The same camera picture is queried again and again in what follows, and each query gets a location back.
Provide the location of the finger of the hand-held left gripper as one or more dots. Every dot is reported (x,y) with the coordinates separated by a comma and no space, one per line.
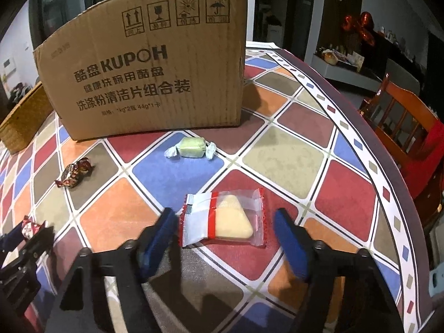
(8,240)
(38,244)

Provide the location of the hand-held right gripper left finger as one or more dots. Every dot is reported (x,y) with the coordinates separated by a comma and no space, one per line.
(159,242)

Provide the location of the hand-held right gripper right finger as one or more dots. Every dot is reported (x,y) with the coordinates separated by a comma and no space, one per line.
(291,242)

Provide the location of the red and white candy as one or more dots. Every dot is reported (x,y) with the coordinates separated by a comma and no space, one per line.
(29,227)

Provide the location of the clear triangular cake packet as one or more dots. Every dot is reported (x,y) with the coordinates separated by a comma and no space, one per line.
(229,222)

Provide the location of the brown cardboard box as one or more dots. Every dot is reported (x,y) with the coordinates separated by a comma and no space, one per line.
(138,76)

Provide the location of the dark red wrapped candy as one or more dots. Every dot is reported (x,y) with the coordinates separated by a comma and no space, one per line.
(74,173)

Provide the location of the green wrapped candy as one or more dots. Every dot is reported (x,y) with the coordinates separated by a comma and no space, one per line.
(190,147)

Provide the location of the woven wicker basket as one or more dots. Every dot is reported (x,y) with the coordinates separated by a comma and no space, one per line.
(24,121)

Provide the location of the white shoe shelf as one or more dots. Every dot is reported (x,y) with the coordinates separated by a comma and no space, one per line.
(20,93)

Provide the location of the red cloth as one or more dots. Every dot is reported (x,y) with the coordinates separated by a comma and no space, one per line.
(430,159)

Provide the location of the white low cabinet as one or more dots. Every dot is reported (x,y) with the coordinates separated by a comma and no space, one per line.
(347,74)

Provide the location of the wooden spindle chair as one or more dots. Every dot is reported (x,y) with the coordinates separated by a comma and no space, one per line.
(399,97)

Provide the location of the pile of gift packages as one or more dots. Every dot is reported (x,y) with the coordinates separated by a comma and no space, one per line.
(338,57)

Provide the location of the grey upholstered chair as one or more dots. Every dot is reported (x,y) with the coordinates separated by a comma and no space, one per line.
(404,74)

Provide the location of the white carton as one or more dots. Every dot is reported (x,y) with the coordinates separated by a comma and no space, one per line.
(274,33)

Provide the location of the dark sideboard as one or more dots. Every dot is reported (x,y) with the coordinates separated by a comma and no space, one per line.
(399,48)

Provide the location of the red foil balloons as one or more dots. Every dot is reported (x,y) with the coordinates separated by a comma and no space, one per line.
(360,27)

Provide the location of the glass sliding door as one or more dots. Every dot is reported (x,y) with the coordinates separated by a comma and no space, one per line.
(59,3)

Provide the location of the dark wooden door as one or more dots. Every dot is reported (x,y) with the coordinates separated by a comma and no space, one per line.
(347,7)

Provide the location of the white wall intercom panel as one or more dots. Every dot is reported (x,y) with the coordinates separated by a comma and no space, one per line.
(10,65)

